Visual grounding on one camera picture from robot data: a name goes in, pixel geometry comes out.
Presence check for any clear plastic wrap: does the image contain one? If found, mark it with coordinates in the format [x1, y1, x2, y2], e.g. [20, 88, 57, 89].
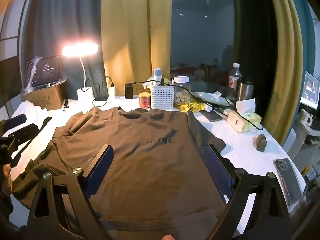
[24, 56, 41, 93]

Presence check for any yellow curtain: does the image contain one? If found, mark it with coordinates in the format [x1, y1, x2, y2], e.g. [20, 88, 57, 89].
[260, 0, 310, 145]
[100, 0, 173, 98]

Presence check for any thin black lamp cable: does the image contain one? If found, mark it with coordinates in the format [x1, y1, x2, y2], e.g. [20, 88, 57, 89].
[86, 76, 113, 107]

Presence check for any crumpled white tissue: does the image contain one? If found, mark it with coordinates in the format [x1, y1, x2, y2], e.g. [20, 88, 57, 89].
[142, 76, 160, 89]

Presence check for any dark smartphone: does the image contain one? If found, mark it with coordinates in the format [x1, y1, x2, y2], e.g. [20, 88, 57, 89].
[201, 110, 223, 122]

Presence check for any black tablet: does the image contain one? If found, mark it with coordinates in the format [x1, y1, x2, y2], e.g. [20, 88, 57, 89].
[25, 54, 63, 88]

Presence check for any teal curtain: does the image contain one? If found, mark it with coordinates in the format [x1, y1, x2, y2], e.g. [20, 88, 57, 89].
[22, 0, 105, 98]

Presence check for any white patterned tissue pack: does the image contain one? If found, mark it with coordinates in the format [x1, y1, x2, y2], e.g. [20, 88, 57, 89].
[195, 91, 232, 105]

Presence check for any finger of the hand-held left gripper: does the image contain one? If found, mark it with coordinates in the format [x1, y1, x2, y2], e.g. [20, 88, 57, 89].
[6, 114, 27, 130]
[10, 117, 52, 167]

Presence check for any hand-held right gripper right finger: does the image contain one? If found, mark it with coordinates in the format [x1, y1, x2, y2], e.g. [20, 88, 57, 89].
[203, 144, 292, 240]

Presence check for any yellow snack bag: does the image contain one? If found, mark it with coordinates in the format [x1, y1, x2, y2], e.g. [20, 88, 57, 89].
[176, 100, 205, 113]

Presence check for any yellow tissue box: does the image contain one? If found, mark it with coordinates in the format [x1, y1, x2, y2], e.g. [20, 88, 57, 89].
[226, 98, 262, 133]

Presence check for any small red-labelled jar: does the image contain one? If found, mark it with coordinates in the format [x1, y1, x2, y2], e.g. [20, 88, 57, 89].
[138, 92, 151, 109]

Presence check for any clear water bottle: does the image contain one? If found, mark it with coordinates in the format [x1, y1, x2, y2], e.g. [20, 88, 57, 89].
[229, 63, 242, 100]

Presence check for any white desk lamp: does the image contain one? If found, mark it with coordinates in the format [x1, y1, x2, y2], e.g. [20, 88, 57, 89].
[62, 43, 98, 101]

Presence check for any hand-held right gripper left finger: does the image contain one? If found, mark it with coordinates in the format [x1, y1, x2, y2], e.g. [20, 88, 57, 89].
[26, 144, 115, 240]

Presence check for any white shelf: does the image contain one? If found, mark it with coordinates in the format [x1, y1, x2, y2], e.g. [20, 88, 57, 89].
[287, 122, 320, 180]

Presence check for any white cloth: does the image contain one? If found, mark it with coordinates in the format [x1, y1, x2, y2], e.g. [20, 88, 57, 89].
[11, 101, 52, 130]

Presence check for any brown t-shirt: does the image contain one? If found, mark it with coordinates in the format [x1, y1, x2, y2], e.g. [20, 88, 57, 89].
[11, 106, 227, 240]

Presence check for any black charger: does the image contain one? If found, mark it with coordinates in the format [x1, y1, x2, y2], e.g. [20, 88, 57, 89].
[124, 83, 134, 100]

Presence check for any grey stone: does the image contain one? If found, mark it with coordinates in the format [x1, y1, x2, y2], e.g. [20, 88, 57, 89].
[253, 134, 268, 152]

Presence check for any white perforated basket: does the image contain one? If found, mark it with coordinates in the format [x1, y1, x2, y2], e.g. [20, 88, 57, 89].
[150, 85, 174, 110]

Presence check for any steel tumbler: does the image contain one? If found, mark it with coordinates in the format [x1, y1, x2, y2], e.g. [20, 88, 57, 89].
[236, 79, 254, 102]

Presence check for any white mug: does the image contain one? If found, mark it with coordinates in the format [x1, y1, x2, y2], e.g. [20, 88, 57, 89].
[298, 109, 313, 127]

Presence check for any cardboard box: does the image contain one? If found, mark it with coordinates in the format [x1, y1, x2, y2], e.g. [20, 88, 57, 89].
[20, 81, 67, 110]

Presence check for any black charger cable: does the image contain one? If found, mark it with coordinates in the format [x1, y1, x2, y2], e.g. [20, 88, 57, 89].
[129, 80, 264, 132]

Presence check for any smartphone in clear case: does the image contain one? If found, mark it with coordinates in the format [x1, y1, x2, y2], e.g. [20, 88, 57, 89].
[275, 158, 304, 207]

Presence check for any computer monitor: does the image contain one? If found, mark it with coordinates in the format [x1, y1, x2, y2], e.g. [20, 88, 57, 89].
[299, 71, 320, 110]

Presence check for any clear jar with white lid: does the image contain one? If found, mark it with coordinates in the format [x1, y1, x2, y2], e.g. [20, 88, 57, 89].
[173, 76, 192, 104]

